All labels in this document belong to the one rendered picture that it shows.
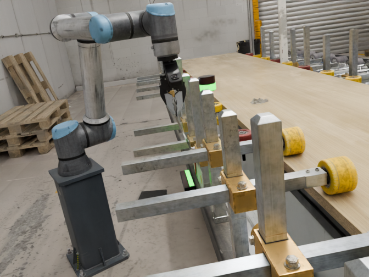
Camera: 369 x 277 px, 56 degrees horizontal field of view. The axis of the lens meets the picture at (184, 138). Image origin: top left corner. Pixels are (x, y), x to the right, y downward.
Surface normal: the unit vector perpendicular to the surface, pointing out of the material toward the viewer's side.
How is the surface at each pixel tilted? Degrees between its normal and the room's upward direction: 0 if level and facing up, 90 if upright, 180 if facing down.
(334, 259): 90
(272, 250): 0
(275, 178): 90
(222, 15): 90
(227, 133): 90
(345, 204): 0
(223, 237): 0
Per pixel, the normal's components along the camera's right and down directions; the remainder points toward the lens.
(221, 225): -0.14, -0.94
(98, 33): -0.76, 0.30
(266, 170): 0.12, 0.30
